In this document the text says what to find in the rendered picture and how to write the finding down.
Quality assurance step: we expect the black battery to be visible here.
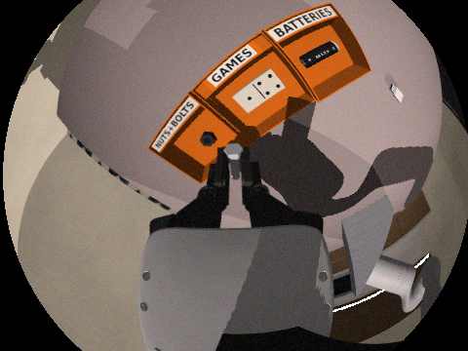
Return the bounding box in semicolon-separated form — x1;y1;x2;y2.
299;41;339;67

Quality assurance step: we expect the white domino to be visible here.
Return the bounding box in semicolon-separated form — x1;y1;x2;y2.
232;68;286;113

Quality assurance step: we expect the white usb stick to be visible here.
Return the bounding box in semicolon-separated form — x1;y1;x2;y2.
390;84;403;102

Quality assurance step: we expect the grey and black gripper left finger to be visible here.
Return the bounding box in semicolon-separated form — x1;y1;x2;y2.
149;148;230;234

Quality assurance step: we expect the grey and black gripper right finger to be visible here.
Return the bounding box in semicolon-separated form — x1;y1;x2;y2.
241;147;324;234

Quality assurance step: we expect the grey metal bolt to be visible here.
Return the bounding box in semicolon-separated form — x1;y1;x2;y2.
224;143;243;179

